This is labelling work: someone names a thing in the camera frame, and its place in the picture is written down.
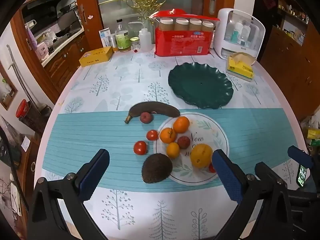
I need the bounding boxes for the small orange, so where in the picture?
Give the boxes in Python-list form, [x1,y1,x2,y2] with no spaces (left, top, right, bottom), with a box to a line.
[166,142,180,159]

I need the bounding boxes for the white countertop cabinet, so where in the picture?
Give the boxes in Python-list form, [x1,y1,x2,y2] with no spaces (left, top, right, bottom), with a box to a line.
[214,8,266,60]

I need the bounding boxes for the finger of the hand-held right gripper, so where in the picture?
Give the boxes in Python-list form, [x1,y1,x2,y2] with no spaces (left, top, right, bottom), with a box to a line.
[287,145,314,169]

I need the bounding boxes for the orange with stem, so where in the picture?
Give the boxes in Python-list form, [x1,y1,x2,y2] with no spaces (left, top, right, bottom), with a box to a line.
[160,127,177,143]

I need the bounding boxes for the smartphone with lit screen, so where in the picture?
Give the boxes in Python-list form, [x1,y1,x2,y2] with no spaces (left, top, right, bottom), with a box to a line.
[296,164,308,188]

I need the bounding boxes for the dark green scalloped plate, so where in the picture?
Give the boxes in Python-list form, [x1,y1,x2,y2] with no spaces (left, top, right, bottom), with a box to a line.
[168,63,234,110]

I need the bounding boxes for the teal bottle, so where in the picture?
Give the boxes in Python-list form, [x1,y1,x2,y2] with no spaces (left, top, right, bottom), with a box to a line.
[230,22,243,43]

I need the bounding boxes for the brown wooden cabinet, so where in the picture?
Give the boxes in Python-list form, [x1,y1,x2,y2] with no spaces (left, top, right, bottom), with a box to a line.
[257,25,320,120]

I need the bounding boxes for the round orange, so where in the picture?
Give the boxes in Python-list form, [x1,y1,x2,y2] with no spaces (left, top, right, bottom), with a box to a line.
[173,116,190,134]

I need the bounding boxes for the red lychee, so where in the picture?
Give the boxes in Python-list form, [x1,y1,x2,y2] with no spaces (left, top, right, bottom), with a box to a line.
[140,112,153,124]
[177,136,190,149]

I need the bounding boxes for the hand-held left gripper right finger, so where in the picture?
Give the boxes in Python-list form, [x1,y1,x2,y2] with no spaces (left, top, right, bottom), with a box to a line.
[212,149,295,240]

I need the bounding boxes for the yellow green packages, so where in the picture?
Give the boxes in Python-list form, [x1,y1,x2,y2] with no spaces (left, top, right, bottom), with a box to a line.
[301,120,320,148]

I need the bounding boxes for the green label oil bottle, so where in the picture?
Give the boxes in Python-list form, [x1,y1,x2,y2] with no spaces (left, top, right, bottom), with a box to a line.
[115,19,131,52]

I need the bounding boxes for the large yellow orange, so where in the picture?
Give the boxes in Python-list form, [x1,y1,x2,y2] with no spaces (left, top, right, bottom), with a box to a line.
[190,144,213,169]

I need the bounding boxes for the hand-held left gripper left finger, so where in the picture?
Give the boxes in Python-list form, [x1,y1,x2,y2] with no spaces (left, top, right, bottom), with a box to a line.
[27,149,110,240]

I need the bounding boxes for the white squeeze bottle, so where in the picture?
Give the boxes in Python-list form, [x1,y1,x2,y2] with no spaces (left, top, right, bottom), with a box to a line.
[128,21,152,52]

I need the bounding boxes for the red lidded jar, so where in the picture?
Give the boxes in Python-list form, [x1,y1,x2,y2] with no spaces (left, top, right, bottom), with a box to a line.
[15,99,33,119]

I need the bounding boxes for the dark avocado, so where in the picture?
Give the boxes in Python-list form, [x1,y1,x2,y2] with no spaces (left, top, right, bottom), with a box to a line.
[141,153,173,183]

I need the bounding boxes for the red box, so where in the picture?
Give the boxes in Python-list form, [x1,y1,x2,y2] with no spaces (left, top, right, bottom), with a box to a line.
[149,9,220,56]

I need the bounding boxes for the red tomato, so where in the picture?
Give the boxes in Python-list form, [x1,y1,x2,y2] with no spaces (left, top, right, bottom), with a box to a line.
[146,129,159,141]
[133,141,147,155]

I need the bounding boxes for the blue and white carton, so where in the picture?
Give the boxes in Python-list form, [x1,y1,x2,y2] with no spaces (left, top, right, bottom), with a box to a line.
[99,27,112,48]

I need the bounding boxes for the wooden picture frame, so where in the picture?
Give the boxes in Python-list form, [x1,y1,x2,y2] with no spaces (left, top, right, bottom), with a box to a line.
[0,69,18,110]

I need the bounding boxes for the white printed plate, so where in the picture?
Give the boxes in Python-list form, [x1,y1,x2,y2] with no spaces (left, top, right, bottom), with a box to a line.
[156,113,229,186]

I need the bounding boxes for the pink cloth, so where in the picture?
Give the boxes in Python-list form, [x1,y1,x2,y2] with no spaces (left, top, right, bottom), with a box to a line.
[25,20,38,52]

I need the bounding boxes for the dark brown banana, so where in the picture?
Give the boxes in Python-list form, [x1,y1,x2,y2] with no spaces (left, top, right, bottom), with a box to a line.
[124,102,181,124]

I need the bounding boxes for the yellow tissue box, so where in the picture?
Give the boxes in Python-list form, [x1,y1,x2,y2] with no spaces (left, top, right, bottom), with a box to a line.
[226,52,257,82]

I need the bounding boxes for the flat yellow box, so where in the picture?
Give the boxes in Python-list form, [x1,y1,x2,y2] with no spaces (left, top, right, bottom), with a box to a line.
[79,46,113,67]

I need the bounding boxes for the wooden kitchen cabinet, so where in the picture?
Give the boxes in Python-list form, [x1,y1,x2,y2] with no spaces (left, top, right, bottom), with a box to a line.
[41,34,90,98]

